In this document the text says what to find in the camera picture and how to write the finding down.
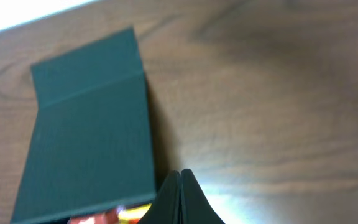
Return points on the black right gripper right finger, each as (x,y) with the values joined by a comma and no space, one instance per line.
(195,208)

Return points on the black gift box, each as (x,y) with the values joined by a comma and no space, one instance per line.
(91,147)

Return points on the red Hello Panda box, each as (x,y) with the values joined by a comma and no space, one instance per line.
(109,217)

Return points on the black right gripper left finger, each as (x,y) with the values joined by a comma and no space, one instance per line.
(165,208)

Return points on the yellow sandwich cracker packet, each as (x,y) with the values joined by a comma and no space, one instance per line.
(132,215)

